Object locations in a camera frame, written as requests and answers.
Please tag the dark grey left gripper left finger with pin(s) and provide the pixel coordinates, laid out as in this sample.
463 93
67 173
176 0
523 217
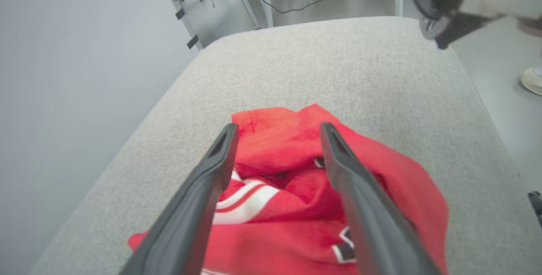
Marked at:
190 211

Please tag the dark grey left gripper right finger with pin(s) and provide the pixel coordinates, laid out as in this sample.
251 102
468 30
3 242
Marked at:
372 224

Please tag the red Bulls jersey white sleeves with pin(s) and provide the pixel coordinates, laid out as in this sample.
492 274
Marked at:
279 143

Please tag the round white floor base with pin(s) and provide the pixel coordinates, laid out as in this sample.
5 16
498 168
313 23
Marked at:
532 81

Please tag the dark object on floor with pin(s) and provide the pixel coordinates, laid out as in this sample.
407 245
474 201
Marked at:
537 205

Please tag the white stand leg black clips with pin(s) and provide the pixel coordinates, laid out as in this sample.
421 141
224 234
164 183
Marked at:
180 12

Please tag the thin white post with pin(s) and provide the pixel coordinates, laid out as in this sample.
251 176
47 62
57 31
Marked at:
399 4

